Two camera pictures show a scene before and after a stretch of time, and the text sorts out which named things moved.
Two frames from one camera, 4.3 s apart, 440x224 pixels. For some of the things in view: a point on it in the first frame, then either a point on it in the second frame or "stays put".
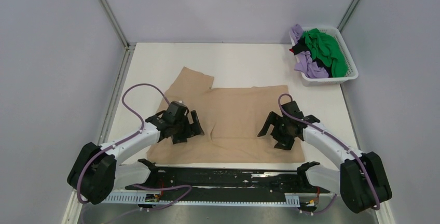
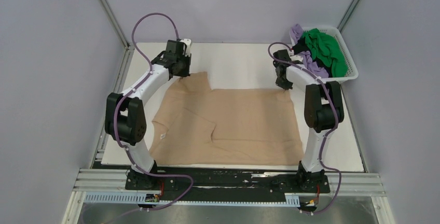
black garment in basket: x=302 y=45 stays put
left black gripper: x=194 y=129 → x=186 y=72
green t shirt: x=325 y=49 stays put
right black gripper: x=285 y=143 → x=284 y=85
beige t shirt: x=231 y=119 stays put
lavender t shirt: x=305 y=62 stays put
